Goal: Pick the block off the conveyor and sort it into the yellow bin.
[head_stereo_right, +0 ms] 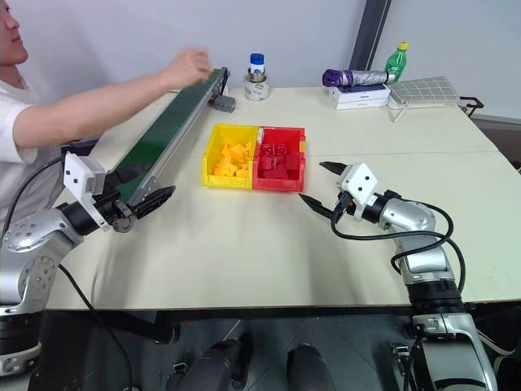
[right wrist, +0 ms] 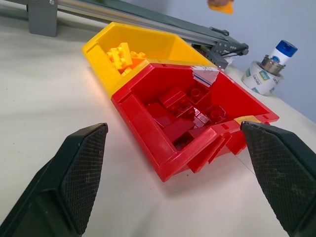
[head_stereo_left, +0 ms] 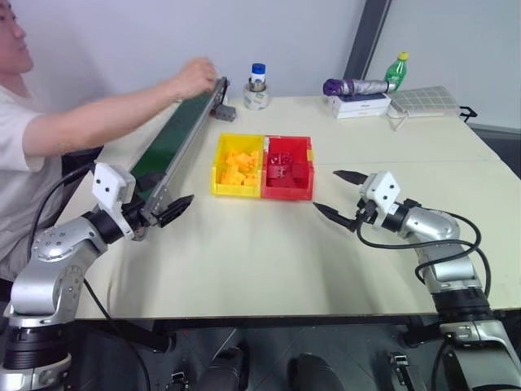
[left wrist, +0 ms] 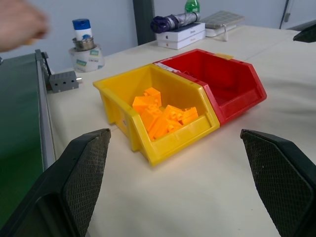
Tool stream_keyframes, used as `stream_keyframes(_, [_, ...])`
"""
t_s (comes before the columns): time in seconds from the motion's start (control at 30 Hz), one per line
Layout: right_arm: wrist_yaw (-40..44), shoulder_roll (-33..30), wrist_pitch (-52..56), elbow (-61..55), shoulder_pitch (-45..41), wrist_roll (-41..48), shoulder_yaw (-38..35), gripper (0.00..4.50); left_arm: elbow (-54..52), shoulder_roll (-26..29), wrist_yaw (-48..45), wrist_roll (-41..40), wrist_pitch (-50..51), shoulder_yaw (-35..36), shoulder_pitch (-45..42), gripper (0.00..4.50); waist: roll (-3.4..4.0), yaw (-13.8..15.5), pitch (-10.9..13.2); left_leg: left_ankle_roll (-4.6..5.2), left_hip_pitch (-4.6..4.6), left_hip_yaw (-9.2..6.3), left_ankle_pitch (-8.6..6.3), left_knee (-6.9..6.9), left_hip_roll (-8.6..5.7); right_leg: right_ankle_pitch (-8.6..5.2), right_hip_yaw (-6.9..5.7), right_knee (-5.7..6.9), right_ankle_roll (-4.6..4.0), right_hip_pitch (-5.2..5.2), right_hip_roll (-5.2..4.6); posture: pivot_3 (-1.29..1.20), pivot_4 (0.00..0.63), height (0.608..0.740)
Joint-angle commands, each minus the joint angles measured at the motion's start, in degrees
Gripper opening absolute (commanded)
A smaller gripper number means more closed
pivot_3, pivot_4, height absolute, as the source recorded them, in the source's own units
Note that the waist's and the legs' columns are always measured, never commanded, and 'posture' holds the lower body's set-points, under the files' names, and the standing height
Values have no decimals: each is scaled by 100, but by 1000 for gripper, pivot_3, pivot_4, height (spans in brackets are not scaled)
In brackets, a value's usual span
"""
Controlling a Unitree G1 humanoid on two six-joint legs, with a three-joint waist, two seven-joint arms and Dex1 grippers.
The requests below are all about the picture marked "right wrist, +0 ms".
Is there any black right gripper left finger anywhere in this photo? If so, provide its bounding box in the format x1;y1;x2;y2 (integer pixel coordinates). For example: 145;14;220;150
0;122;109;237

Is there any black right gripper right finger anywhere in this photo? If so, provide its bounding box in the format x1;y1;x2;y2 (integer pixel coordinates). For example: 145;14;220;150
239;120;316;237

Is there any orange-yellow toy brick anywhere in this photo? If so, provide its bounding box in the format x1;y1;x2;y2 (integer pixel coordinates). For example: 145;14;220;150
209;1;234;15
130;50;149;73

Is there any grey conveyor belt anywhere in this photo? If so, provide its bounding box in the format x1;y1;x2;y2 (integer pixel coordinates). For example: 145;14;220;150
0;0;249;70

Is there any red square one-stud brick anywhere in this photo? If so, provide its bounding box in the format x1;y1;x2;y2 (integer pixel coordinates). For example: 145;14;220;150
206;105;227;124
189;82;212;105

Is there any red plastic bin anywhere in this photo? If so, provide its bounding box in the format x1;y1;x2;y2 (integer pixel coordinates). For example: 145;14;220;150
111;63;280;183

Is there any white label roll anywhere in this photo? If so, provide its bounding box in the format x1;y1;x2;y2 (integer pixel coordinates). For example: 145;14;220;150
240;60;284;97

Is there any dark red flat brick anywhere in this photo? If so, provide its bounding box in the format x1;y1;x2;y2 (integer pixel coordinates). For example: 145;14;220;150
162;118;196;147

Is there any red sloped toy brick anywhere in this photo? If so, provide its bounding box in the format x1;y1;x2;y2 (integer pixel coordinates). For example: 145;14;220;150
146;102;179;129

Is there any red studded toy brick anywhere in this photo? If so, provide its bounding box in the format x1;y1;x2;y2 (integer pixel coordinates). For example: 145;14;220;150
172;102;196;122

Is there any white bottle blue cap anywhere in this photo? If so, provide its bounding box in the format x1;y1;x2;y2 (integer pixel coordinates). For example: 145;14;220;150
269;39;298;65

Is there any white sticker on bin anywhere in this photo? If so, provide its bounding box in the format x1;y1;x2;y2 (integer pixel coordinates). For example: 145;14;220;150
191;66;221;87

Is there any red rectangular toy brick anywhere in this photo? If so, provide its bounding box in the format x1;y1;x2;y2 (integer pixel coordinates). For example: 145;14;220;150
158;86;189;108

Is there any yellow long toy brick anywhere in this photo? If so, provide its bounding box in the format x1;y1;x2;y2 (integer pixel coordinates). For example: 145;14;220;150
107;42;133;75

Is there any yellow plastic bin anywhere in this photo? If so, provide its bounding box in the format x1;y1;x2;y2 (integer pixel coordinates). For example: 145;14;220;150
81;21;219;99

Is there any silver metal ring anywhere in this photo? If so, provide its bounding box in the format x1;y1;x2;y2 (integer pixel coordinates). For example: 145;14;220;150
261;54;286;75

